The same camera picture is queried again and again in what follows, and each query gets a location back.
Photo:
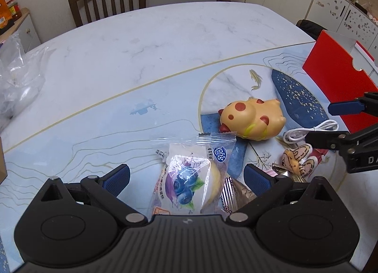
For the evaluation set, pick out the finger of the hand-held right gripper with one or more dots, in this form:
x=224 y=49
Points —
x=339 y=108
x=320 y=139

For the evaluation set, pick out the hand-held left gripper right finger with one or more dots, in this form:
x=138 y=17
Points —
x=258 y=180

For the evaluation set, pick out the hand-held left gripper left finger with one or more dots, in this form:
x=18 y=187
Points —
x=116 y=180

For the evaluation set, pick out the cartoon foil snack packet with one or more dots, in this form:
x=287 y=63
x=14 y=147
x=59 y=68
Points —
x=295 y=157

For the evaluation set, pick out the red box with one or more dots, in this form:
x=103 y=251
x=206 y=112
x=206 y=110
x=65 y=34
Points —
x=330 y=78

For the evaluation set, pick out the blueberry bread packet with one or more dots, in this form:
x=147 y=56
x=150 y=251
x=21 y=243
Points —
x=183 y=178

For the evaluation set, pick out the striped foil snack packet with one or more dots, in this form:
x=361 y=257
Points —
x=233 y=193

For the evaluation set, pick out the yellow spotted squishy toy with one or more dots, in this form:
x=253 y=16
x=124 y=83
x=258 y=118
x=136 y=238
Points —
x=251 y=116

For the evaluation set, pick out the black chair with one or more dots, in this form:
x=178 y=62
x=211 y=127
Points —
x=310 y=27

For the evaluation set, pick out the stickered white cabinet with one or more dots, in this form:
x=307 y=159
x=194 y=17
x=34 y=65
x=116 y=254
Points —
x=348 y=16

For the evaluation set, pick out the cardboard box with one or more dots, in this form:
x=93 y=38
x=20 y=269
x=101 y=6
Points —
x=2 y=160

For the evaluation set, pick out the clear plastic bag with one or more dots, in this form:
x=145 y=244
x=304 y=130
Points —
x=17 y=84

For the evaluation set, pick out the small wooden side cabinet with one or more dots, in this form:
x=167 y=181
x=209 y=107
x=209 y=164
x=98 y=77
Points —
x=26 y=30

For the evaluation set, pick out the red capped bottle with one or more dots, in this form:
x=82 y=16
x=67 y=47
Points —
x=14 y=8

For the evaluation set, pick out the orange packet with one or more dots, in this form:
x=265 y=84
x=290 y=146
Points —
x=4 y=7

